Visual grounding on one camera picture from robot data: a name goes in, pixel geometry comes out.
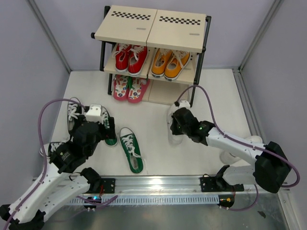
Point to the right controller board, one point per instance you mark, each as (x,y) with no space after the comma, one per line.
(226,201)

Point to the aluminium mounting rail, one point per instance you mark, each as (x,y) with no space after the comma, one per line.
(153,184)

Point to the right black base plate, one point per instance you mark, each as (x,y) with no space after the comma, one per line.
(218,184)

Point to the yellow sneaker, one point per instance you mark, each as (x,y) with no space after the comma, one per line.
(175,65)
(161,59)

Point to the left red sneaker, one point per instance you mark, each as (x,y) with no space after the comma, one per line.
(121,56)

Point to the pink flip-flop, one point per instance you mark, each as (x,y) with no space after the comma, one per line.
(121,86)
(137,89)

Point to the right red sneaker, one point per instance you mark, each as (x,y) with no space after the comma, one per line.
(137,58)

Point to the beige black shoe shelf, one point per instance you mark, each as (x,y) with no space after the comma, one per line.
(183,31)

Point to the white sneaker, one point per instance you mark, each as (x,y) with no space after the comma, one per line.
(230,158)
(174,136)

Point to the controller board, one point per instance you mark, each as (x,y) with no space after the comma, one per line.
(226,201)
(91,200)

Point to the green sneaker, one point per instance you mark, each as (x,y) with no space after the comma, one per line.
(109,142)
(131,149)

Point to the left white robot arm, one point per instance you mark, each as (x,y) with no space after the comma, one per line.
(40,201)

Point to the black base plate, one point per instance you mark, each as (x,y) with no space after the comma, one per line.
(106,186)
(218,184)

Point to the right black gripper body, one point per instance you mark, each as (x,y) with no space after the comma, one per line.
(177,129)

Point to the upper green sneaker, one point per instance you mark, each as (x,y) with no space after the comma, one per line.
(109,142)

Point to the left controller board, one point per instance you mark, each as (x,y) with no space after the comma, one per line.
(91,200)

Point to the right yellow sneaker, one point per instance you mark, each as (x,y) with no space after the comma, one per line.
(175,65)

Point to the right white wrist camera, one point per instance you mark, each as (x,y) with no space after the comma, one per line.
(181,104)

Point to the red sneaker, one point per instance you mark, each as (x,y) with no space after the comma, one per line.
(137,58)
(121,56)

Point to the upright black sneaker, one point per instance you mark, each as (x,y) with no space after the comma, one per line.
(74,115)

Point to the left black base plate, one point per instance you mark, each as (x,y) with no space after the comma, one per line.
(106,186)

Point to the left yellow sneaker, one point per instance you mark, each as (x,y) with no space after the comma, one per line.
(161,59)

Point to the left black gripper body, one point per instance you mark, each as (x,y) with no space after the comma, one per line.
(101,136)

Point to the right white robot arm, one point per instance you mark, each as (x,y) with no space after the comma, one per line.
(270,166)

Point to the slotted grey cable duct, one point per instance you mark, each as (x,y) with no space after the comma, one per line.
(165,199)

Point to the lower green sneaker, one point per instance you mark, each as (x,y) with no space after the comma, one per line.
(131,149)

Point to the sideways black sneaker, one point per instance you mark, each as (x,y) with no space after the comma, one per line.
(50,148)

